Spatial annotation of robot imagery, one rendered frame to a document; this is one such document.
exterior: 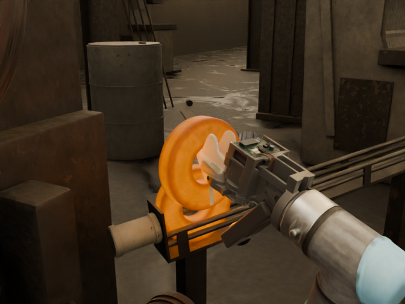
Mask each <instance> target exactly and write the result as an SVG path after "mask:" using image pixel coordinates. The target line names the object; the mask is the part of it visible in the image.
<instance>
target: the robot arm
mask: <svg viewBox="0 0 405 304"><path fill-rule="evenodd" d="M268 141H269V142H271V143H272V144H274V145H275V146H277V147H278V148H280V151H279V150H278V149H276V148H275V147H274V146H273V145H270V144H269V143H268ZM289 152H290V151H289V150H287V149H286V148H285V147H282V146H281V145H280V144H278V143H276V142H275V141H273V140H272V139H270V138H269V137H267V136H266V135H263V136H262V139H261V138H259V137H257V138H252V139H247V140H243V141H238V142H236V137H235V134H234V133H233V132H232V131H229V130H227V131H226V132H225V133H224V135H223V137H222V138H221V140H220V141H219V143H218V139H217V137H216V136H215V135H214V134H209V135H208V137H207V140H206V142H205V144H204V146H203V148H202V149H201V150H200V151H199V152H198V154H197V155H196V156H197V159H198V163H199V165H200V167H201V172H202V174H203V176H204V178H205V180H206V182H207V183H208V184H209V185H210V186H211V187H212V188H213V189H215V190H217V191H218V192H219V193H220V194H221V195H222V196H226V197H227V198H229V199H230V200H232V201H234V203H237V204H242V205H244V206H248V205H249V207H250V208H251V210H250V211H249V212H248V213H247V214H245V215H244V216H243V217H242V218H241V219H239V220H238V221H237V222H235V223H233V224H232V225H231V226H230V227H229V228H228V229H227V230H226V231H225V232H223V233H222V234H221V238H222V240H223V242H224V244H225V246H226V248H228V249H229V248H230V247H234V246H238V245H239V246H241V245H245V244H247V243H248V242H249V241H250V239H251V238H252V237H254V236H255V235H256V234H258V233H259V232H261V231H262V230H263V229H265V228H266V227H268V226H269V225H270V224H272V226H274V227H275V228H276V229H277V230H278V231H279V232H281V234H282V236H283V237H285V238H286V239H287V240H288V241H289V242H290V243H292V244H293V245H294V246H295V247H296V248H297V249H299V250H300V251H301V252H303V254H304V255H306V256H307V257H308V258H309V259H310V260H311V261H313V262H314V263H315V264H316V265H317V266H318V267H319V270H318V274H317V275H316V279H315V281H314V284H313V286H312V289H311V292H310V294H309V298H308V300H306V302H305V304H405V251H404V250H402V249H401V248H399V247H398V246H397V245H395V244H394V243H393V242H392V241H391V240H390V239H389V238H387V237H385V236H381V235H380V234H379V233H377V232H376V231H375V230H373V229H371V228H370V227H369V226H367V225H366V224H364V223H363V222H361V221H360V220H358V219H357V218H356V217H354V216H353V215H351V214H350V213H348V212H347V211H345V210H344V209H342V208H341V207H340V206H339V205H338V204H336V203H335V202H333V201H332V200H330V199H329V198H328V197H326V196H325V195H323V194H322V193H320V192H319V191H317V190H315V189H312V188H310V187H311V185H312V182H313V179H314V177H315V175H314V174H312V173H311V172H310V171H308V170H306V169H305V168H303V167H302V166H301V165H299V164H297V163H296V162H294V161H293V160H291V159H290V158H288V155H289Z"/></svg>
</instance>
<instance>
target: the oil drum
mask: <svg viewBox="0 0 405 304"><path fill-rule="evenodd" d="M86 46H87V61H88V69H89V84H90V96H91V104H92V111H95V112H102V113H103V114H104V127H105V143H106V151H107V159H109V160H120V161H130V160H142V159H147V158H150V157H154V156H156V155H159V154H160V153H161V152H162V148H163V146H164V144H165V134H164V116H165V114H164V113H163V73H162V44H160V43H158V42H95V43H88V45H86Z"/></svg>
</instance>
